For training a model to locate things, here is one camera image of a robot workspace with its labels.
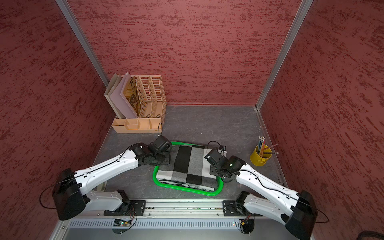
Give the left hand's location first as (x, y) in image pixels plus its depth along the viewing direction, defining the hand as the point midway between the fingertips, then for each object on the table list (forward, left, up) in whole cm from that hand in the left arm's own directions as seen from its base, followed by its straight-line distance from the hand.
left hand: (166, 162), depth 80 cm
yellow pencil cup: (+3, -51, -2) cm, 51 cm away
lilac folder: (+36, +34, +14) cm, 51 cm away
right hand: (-4, -27, -1) cm, 27 cm away
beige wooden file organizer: (+53, +19, -6) cm, 56 cm away
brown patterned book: (+44, +29, +10) cm, 53 cm away
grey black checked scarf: (-3, -12, 0) cm, 13 cm away
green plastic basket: (-12, -29, 0) cm, 31 cm away
